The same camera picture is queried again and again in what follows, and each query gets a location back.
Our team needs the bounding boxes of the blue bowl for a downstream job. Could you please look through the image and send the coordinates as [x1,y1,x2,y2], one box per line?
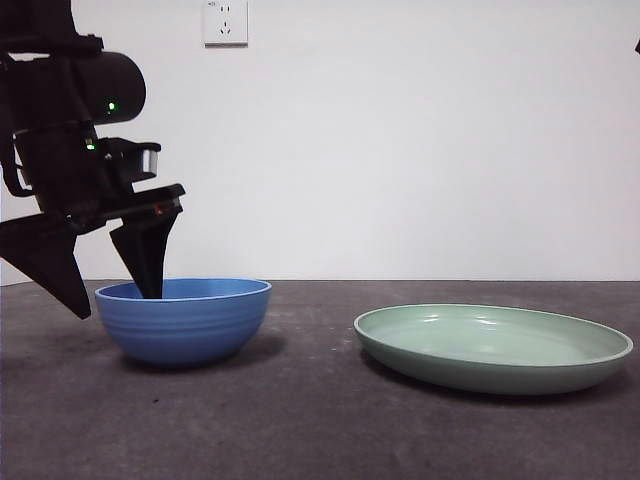
[94,277,273,369]

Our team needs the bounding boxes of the green plate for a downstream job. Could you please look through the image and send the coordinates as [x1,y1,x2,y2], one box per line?
[352,302,636,397]

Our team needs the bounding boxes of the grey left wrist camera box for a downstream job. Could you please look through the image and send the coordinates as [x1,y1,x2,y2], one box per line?
[97,138,163,182]

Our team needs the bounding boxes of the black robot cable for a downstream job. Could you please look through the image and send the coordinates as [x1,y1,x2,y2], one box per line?
[0,142,37,199]

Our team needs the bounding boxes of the white wall socket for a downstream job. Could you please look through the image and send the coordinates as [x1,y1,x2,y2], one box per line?
[202,0,250,50]

